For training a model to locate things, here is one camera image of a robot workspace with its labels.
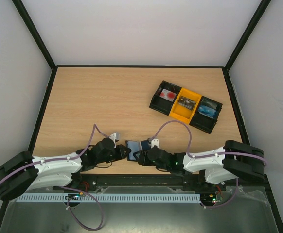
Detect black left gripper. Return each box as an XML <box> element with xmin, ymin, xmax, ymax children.
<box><xmin>97</xmin><ymin>145</ymin><xmax>131</xmax><ymax>164</ymax></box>

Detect blue leather card holder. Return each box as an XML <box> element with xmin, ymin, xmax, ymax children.
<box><xmin>125</xmin><ymin>139</ymin><xmax>150</xmax><ymax>162</ymax></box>

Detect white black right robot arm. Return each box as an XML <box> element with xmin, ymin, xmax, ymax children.
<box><xmin>133</xmin><ymin>140</ymin><xmax>266</xmax><ymax>190</ymax></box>

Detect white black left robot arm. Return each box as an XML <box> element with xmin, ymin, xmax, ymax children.
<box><xmin>0</xmin><ymin>138</ymin><xmax>131</xmax><ymax>201</ymax></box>

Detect black left card bin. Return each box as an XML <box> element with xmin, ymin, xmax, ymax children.
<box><xmin>149</xmin><ymin>81</ymin><xmax>181</xmax><ymax>116</ymax></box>

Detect black card bin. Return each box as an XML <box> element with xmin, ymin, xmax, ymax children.
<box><xmin>189</xmin><ymin>96</ymin><xmax>223</xmax><ymax>134</ymax></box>
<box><xmin>149</xmin><ymin>81</ymin><xmax>181</xmax><ymax>116</ymax></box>

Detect yellow middle card bin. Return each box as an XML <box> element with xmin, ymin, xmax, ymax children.
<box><xmin>168</xmin><ymin>88</ymin><xmax>202</xmax><ymax>125</ymax></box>

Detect red white cards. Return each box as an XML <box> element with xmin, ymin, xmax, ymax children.
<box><xmin>159</xmin><ymin>89</ymin><xmax>176</xmax><ymax>102</ymax></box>

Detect black cards stack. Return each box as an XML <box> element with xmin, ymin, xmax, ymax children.
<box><xmin>178</xmin><ymin>96</ymin><xmax>196</xmax><ymax>110</ymax></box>

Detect black right card bin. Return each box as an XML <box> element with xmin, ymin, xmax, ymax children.
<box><xmin>189</xmin><ymin>96</ymin><xmax>223</xmax><ymax>134</ymax></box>

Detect blue cards stack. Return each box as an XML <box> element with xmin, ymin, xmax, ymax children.
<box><xmin>198</xmin><ymin>105</ymin><xmax>217</xmax><ymax>119</ymax></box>

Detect metal sheet front panel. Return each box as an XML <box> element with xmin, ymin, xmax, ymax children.
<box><xmin>0</xmin><ymin>187</ymin><xmax>278</xmax><ymax>233</ymax></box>

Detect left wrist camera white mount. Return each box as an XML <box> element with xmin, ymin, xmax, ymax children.
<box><xmin>109</xmin><ymin>132</ymin><xmax>120</xmax><ymax>147</ymax></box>

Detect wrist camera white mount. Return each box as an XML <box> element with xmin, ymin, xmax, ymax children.
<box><xmin>109</xmin><ymin>132</ymin><xmax>120</xmax><ymax>147</ymax></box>
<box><xmin>148</xmin><ymin>138</ymin><xmax>160</xmax><ymax>148</ymax></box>

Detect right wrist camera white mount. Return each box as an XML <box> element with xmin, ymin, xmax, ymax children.
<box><xmin>148</xmin><ymin>138</ymin><xmax>160</xmax><ymax>148</ymax></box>

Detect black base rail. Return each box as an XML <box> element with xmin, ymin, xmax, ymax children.
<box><xmin>51</xmin><ymin>173</ymin><xmax>230</xmax><ymax>192</ymax></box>

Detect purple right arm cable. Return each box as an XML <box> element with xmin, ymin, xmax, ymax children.
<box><xmin>150</xmin><ymin>120</ymin><xmax>266</xmax><ymax>168</ymax></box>

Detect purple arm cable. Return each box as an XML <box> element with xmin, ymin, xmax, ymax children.
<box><xmin>150</xmin><ymin>120</ymin><xmax>266</xmax><ymax>168</ymax></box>
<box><xmin>0</xmin><ymin>123</ymin><xmax>113</xmax><ymax>192</ymax></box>

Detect light blue slotted cable duct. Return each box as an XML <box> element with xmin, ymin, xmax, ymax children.
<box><xmin>16</xmin><ymin>193</ymin><xmax>200</xmax><ymax>203</ymax></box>

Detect black cage frame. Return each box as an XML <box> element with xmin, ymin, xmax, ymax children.
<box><xmin>0</xmin><ymin>0</ymin><xmax>283</xmax><ymax>233</ymax></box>

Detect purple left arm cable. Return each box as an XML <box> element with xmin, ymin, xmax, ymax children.
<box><xmin>0</xmin><ymin>123</ymin><xmax>113</xmax><ymax>192</ymax></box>

